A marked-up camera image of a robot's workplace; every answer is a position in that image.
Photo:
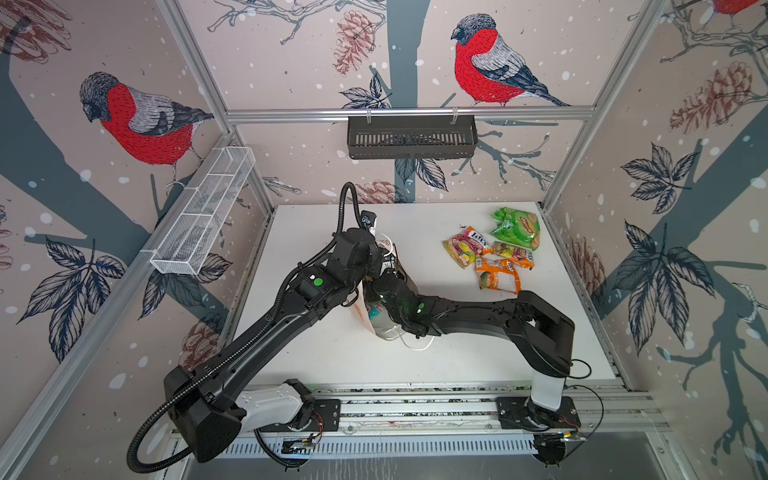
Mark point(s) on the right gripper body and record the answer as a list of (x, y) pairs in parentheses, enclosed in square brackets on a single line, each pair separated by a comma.
[(376, 292)]

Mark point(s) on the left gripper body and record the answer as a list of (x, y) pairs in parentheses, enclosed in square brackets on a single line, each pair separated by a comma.
[(374, 263)]

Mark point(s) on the printed paper bag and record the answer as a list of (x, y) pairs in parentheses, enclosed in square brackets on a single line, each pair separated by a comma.
[(389, 331)]

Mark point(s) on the Fox's fruits candy packet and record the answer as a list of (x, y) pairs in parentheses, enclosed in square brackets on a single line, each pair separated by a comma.
[(467, 246)]

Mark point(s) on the orange Fox's candy packet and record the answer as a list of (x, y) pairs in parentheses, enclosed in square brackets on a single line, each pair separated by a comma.
[(499, 275)]

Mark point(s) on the green snack packet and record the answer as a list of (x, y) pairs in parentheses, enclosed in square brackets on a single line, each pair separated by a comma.
[(517, 227)]

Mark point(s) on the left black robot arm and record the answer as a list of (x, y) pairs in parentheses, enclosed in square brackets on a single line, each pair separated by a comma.
[(210, 403)]

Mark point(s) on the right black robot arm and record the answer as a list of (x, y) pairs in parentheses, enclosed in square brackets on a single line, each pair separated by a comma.
[(543, 334)]

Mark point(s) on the teal snack packet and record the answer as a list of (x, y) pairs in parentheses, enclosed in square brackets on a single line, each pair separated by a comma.
[(378, 313)]

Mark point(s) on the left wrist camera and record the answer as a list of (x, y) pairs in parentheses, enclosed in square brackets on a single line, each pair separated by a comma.
[(369, 221)]

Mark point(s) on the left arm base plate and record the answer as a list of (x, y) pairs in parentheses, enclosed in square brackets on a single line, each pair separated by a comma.
[(323, 416)]

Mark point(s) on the black wall basket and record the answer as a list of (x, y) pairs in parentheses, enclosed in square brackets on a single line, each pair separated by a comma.
[(412, 137)]

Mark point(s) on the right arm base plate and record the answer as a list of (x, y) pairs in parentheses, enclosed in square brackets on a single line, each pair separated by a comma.
[(520, 413)]

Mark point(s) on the white wire mesh basket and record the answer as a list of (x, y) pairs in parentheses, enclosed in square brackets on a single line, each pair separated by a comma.
[(193, 233)]

